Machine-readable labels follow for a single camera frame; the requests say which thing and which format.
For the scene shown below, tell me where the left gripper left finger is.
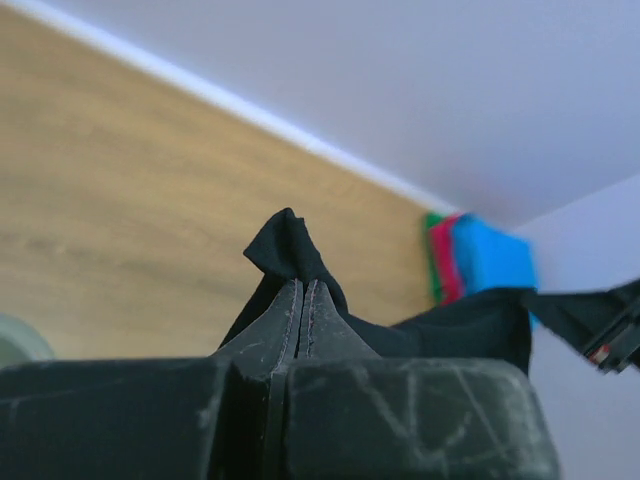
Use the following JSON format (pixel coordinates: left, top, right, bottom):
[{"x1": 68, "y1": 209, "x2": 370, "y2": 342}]
[{"x1": 1, "y1": 281, "x2": 304, "y2": 479}]

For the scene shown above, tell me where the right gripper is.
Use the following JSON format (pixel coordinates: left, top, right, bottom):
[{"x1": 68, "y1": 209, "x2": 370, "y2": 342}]
[{"x1": 582, "y1": 282, "x2": 639, "y2": 374}]

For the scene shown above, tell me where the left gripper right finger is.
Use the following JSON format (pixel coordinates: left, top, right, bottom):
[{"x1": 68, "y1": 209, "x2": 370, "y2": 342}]
[{"x1": 284, "y1": 281, "x2": 560, "y2": 479}]

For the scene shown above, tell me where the black t-shirt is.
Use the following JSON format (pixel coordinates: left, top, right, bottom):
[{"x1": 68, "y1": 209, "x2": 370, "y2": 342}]
[{"x1": 224, "y1": 208, "x2": 589, "y2": 373}]

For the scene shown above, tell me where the folded blue t-shirt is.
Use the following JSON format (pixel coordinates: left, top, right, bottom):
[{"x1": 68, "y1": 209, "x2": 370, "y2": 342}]
[{"x1": 452, "y1": 214, "x2": 538, "y2": 296}]

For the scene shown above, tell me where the folded red t-shirt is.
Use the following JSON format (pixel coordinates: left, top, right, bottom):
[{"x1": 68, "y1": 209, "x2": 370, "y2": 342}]
[{"x1": 429, "y1": 215, "x2": 465, "y2": 305}]

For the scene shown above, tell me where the folded green t-shirt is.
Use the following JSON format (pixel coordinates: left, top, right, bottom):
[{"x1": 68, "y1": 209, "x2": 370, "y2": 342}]
[{"x1": 423, "y1": 211, "x2": 443, "y2": 305}]

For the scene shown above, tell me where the clear blue plastic bin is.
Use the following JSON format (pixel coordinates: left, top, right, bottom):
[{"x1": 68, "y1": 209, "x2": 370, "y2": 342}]
[{"x1": 0, "y1": 314, "x2": 55, "y2": 368}]

